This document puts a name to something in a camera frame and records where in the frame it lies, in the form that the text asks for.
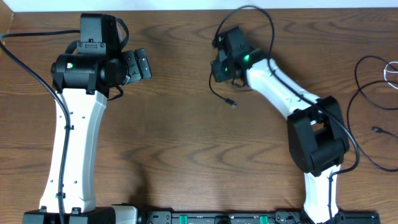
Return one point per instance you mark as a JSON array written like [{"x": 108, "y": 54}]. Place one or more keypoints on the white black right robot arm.
[{"x": 316, "y": 142}]

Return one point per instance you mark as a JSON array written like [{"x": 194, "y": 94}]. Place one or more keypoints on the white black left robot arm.
[{"x": 83, "y": 77}]

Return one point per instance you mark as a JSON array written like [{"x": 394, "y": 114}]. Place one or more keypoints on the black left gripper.
[{"x": 138, "y": 66}]

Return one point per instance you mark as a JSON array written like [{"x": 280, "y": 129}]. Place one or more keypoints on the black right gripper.
[{"x": 216, "y": 70}]

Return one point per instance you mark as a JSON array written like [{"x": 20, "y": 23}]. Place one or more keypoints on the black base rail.
[{"x": 282, "y": 217}]

